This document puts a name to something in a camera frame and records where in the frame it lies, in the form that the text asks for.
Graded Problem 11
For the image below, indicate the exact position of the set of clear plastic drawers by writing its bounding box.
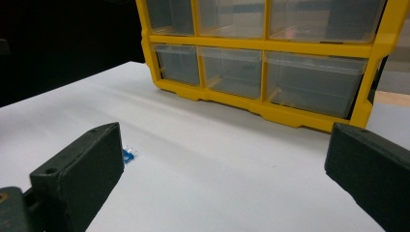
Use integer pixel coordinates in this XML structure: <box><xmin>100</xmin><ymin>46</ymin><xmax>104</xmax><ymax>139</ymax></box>
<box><xmin>145</xmin><ymin>0</ymin><xmax>387</xmax><ymax>120</ymax></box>

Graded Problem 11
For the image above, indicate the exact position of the wooden board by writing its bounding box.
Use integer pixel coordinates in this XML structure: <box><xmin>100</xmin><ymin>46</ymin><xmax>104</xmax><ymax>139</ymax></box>
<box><xmin>374</xmin><ymin>90</ymin><xmax>410</xmax><ymax>108</ymax></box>

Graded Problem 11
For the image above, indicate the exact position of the small blue pin component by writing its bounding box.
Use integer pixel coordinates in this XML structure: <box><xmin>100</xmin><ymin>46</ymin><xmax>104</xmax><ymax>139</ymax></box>
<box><xmin>122</xmin><ymin>145</ymin><xmax>138</xmax><ymax>164</ymax></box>

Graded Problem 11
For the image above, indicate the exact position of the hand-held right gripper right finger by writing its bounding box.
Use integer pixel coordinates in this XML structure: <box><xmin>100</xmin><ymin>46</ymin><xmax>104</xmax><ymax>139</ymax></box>
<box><xmin>324</xmin><ymin>122</ymin><xmax>410</xmax><ymax>232</ymax></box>

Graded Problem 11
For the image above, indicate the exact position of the yellow black drawer organizer cabinet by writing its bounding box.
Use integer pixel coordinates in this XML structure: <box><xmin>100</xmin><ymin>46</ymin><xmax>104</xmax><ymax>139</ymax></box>
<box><xmin>134</xmin><ymin>0</ymin><xmax>410</xmax><ymax>133</ymax></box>

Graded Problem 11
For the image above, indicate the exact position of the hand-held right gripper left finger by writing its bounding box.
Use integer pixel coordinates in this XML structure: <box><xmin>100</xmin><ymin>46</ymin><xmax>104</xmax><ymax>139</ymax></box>
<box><xmin>29</xmin><ymin>122</ymin><xmax>125</xmax><ymax>232</ymax></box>

